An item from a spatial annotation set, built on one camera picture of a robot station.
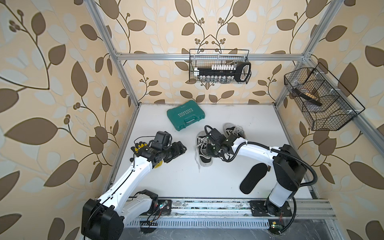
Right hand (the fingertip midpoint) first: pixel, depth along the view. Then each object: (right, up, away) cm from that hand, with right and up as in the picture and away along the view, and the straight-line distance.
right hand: (207, 153), depth 88 cm
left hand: (-15, +4, -9) cm, 18 cm away
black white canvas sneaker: (-3, +6, +5) cm, 9 cm away
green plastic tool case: (-14, +24, +21) cm, 35 cm away
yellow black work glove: (-28, +9, -31) cm, 42 cm away
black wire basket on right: (+59, +27, -16) cm, 66 cm away
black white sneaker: (+17, +13, +13) cm, 25 cm away
